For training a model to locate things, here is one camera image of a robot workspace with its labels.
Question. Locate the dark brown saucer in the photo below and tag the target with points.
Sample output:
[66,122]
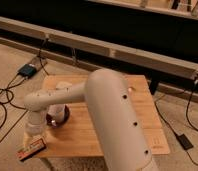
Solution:
[67,114]

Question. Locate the white ceramic cup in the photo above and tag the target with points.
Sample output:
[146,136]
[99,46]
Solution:
[56,113]

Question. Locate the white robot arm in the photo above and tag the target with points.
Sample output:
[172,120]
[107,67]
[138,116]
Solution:
[102,85]

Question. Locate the long wooden beam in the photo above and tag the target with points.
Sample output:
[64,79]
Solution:
[139,57]

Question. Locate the black power brick right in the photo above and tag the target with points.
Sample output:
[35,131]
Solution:
[184,142]

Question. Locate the small wooden table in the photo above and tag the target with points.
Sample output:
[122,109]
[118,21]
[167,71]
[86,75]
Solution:
[77,136]

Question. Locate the dark rectangular eraser block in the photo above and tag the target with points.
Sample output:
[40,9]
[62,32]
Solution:
[31,150]

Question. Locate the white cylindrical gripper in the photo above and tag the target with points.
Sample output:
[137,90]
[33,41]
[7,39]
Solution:
[35,125]

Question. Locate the white folded cloth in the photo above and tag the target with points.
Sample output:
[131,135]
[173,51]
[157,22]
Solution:
[62,85]

